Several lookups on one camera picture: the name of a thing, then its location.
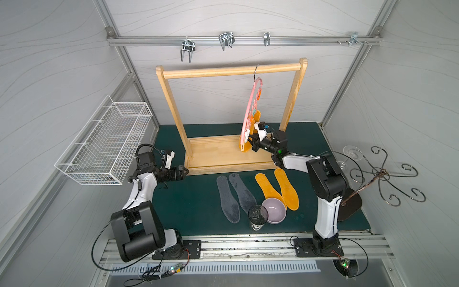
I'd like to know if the yellow insole back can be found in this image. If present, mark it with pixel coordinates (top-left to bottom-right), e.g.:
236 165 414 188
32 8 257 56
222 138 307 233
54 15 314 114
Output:
239 121 255 153

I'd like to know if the yellow insole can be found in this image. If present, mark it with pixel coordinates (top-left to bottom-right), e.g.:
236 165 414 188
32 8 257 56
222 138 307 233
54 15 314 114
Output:
255 173 287 209
239 121 255 153
274 169 300 211

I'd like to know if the wooden clothes rack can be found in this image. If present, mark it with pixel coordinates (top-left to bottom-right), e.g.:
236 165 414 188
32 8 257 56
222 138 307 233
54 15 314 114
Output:
156 58 308 175

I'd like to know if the pink clip hanger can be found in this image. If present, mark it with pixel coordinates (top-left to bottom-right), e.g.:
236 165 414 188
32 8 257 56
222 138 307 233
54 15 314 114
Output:
241 65 263 130

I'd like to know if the dark navy insole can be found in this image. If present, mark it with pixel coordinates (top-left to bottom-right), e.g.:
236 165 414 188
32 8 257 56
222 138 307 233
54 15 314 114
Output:
229 173 257 214
216 176 240 224

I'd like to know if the yellow insole front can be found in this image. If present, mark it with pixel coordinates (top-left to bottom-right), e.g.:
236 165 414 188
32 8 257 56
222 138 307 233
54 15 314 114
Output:
274 169 300 211

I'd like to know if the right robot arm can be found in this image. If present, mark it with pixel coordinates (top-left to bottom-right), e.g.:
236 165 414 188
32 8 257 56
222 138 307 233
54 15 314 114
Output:
248 130 349 257

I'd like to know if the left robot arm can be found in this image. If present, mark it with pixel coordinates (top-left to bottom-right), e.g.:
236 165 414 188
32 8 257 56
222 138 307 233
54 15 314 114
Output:
111 166 188 263

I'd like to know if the yellow insole rearmost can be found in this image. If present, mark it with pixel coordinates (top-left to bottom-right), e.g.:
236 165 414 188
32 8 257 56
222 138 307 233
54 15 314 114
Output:
251 110 261 125

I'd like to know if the purple bowl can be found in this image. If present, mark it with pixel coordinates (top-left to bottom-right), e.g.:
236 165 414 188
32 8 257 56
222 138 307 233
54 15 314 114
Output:
262 198 287 224

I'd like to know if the hanging wine glass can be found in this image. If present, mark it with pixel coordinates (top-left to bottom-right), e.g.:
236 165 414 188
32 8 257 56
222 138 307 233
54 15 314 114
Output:
343 145 363 161

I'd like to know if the metal glass holder stand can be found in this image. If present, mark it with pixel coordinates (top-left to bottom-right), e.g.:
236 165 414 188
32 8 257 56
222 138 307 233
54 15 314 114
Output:
338 146 427 222

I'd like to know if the small metal hook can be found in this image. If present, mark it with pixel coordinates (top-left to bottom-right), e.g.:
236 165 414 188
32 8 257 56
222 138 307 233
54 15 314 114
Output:
264 32 271 47

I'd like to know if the metal loop hook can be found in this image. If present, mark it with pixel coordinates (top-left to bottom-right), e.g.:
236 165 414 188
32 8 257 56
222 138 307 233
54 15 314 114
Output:
218 32 235 51

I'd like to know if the white vented strip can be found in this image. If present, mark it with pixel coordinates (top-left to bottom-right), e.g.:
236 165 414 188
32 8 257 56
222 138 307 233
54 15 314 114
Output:
111 259 321 277

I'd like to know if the metal double hook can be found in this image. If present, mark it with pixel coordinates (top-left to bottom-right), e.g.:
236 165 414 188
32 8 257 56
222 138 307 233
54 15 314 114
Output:
180 38 196 63

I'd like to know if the metal corner hook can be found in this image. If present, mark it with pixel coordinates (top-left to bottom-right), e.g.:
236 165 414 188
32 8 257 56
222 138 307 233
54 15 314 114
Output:
337 32 369 47

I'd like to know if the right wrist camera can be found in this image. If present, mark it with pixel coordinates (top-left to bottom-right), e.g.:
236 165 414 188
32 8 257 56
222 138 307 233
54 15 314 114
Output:
253 121 270 142

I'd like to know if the white wire basket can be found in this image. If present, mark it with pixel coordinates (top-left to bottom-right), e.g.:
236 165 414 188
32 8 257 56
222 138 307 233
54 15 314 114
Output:
55 95 153 186

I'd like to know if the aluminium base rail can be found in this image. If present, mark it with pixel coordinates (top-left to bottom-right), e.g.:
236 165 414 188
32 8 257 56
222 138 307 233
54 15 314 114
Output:
100 231 395 263

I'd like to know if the aluminium top rail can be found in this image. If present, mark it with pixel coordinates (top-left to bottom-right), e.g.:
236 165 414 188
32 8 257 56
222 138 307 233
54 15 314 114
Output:
107 27 383 48

